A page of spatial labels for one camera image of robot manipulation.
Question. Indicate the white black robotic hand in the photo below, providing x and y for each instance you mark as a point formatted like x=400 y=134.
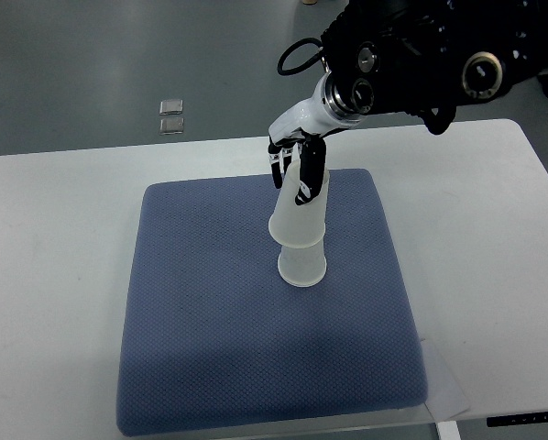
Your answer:
x=305 y=125

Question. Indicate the white paper cup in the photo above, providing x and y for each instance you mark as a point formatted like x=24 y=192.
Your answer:
x=302 y=267
x=298 y=226

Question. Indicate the upper metal floor plate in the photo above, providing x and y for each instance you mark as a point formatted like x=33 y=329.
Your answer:
x=173 y=106

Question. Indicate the white paper cup on mat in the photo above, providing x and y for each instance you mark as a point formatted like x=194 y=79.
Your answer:
x=302 y=267

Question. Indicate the blue textured cushion mat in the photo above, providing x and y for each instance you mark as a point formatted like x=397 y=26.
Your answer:
x=214 y=337

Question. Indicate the black table control panel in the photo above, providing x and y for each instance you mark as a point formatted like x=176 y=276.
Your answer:
x=517 y=419

